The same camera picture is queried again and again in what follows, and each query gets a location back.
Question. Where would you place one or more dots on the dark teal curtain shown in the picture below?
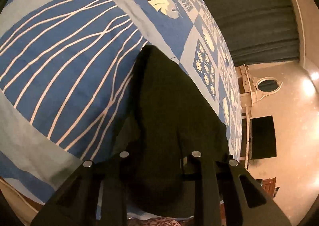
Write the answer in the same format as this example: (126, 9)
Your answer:
(257, 31)

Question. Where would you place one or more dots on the blue patterned bedsheet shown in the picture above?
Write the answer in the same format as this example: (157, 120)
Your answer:
(65, 75)

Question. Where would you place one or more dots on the brown wooden cabinet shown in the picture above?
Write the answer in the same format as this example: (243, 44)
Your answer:
(269, 185)

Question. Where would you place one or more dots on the white long tv shelf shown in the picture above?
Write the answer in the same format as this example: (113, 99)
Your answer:
(246, 135)

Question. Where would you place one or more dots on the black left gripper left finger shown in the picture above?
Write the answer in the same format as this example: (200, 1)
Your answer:
(94, 194)

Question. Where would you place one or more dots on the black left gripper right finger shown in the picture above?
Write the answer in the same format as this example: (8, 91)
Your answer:
(224, 193)

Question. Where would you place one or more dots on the black wall television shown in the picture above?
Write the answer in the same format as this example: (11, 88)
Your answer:
(263, 143)

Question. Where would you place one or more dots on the black pants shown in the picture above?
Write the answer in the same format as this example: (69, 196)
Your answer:
(173, 137)

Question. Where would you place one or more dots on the white oval mirror dresser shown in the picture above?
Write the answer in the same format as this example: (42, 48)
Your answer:
(253, 89)

